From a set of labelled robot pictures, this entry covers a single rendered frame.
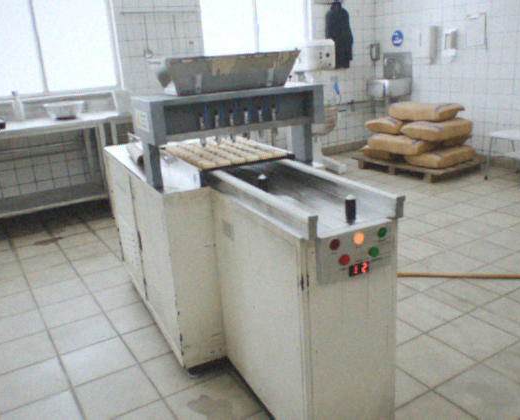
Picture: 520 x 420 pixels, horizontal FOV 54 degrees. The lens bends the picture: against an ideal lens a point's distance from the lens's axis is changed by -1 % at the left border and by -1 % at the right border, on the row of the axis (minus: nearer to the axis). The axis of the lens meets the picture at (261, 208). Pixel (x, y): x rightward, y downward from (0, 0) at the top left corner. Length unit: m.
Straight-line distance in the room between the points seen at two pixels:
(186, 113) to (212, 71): 0.19
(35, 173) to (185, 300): 3.30
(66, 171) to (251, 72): 3.41
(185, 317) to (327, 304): 0.79
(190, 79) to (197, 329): 1.00
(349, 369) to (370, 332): 0.13
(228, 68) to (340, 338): 1.07
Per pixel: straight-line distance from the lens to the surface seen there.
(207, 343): 2.21
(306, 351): 1.53
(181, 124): 1.99
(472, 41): 5.98
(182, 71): 1.94
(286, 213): 1.42
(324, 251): 1.38
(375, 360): 1.70
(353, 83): 6.73
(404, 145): 5.27
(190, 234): 1.99
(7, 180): 5.15
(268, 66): 2.07
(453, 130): 5.32
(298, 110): 2.19
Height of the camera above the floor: 1.32
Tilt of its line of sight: 17 degrees down
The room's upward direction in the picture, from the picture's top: 4 degrees counter-clockwise
